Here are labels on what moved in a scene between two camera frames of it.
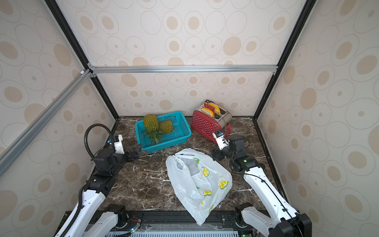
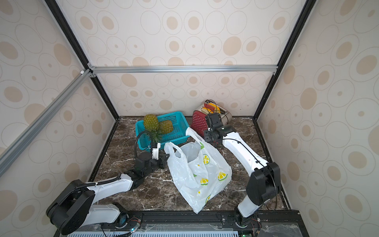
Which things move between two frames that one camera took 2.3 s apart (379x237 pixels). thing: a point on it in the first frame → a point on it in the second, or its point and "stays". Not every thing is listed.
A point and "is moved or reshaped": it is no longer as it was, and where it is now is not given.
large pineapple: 151,124 stays
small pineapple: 165,126 stays
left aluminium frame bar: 21,141 stays
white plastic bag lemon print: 201,182 is moved or reshaped
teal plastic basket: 180,133 stays
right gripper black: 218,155 → 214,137
